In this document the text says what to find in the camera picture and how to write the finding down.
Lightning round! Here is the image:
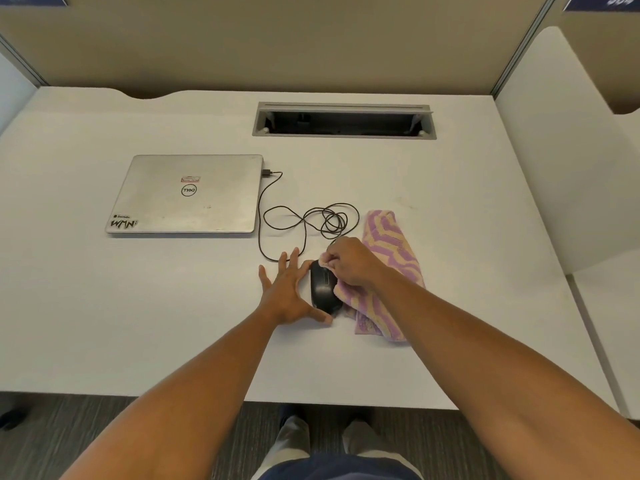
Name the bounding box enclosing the person's left hand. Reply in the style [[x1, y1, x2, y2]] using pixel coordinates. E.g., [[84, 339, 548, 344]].
[[257, 247, 334, 327]]

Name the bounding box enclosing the person's right hand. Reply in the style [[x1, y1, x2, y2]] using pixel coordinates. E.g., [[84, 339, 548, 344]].
[[320, 237, 389, 290]]

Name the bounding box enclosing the black computer mouse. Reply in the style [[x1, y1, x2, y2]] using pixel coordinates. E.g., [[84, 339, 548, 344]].
[[310, 260, 345, 316]]

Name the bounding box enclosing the purple and beige striped cloth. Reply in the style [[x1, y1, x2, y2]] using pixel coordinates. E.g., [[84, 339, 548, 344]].
[[332, 210, 426, 348]]

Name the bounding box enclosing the person's right forearm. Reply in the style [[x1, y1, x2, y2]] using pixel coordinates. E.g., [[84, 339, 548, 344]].
[[369, 267, 640, 480]]

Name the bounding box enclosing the person's left forearm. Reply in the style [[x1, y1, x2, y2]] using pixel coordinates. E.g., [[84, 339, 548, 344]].
[[59, 309, 281, 480]]

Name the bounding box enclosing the silver closed laptop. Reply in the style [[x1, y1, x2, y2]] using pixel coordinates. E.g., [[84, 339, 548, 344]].
[[105, 154, 265, 237]]

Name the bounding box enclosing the person's left leg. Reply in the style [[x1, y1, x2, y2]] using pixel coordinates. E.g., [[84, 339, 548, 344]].
[[251, 405, 312, 480]]

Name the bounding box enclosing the dark blue shirt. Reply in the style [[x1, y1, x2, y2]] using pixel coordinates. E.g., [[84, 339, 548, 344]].
[[260, 454, 424, 480]]

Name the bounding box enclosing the beige desk divider panel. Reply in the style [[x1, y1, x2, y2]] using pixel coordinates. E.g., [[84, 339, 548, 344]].
[[0, 0, 557, 100]]

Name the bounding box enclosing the white side partition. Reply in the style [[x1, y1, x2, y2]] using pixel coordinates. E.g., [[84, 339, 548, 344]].
[[494, 27, 640, 276], [0, 49, 39, 135]]

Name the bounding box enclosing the black mouse cable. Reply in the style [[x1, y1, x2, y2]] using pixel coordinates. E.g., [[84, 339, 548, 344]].
[[257, 169, 361, 263]]

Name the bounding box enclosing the grey desk cable tray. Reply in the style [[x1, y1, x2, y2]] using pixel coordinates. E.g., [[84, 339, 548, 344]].
[[252, 101, 438, 141]]

